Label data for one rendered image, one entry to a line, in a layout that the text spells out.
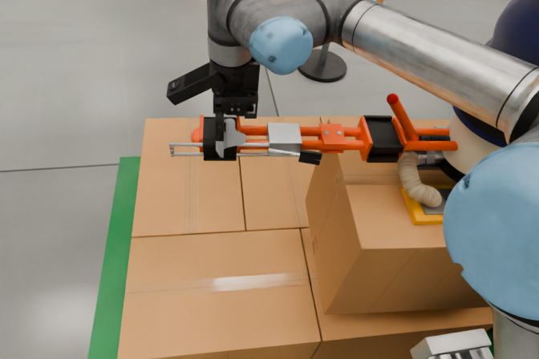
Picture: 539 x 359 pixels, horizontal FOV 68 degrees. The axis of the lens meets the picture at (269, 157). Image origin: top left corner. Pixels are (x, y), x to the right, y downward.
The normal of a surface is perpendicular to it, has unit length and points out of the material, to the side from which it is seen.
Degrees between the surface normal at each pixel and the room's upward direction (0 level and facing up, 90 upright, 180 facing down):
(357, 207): 1
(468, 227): 83
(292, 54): 90
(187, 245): 0
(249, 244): 0
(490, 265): 84
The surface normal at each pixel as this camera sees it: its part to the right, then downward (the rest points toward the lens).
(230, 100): 0.07, 0.75
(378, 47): -0.81, 0.32
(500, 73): -0.49, -0.37
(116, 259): 0.10, -0.66
